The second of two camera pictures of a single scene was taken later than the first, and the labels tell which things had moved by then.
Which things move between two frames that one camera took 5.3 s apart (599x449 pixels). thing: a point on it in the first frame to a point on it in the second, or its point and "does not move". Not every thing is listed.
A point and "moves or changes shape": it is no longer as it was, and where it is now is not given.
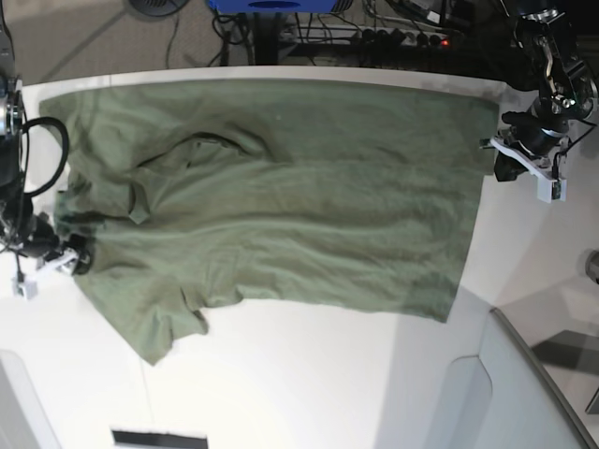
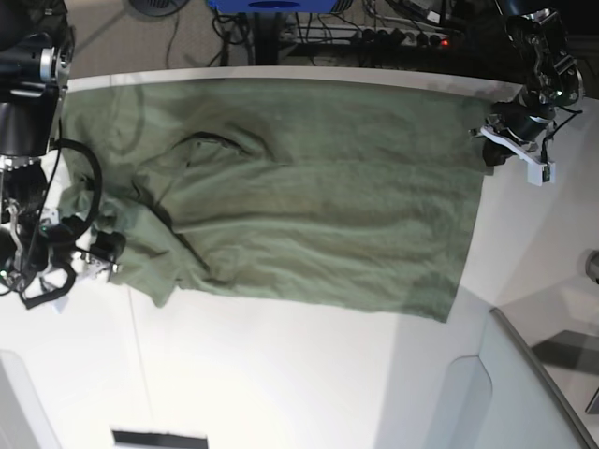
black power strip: [401, 37] does not move
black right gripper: [535, 130] to [528, 121]
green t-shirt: [345, 196] moves or changes shape
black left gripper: [41, 241] to [60, 239]
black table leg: [266, 28] does not move
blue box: [274, 7] does not move
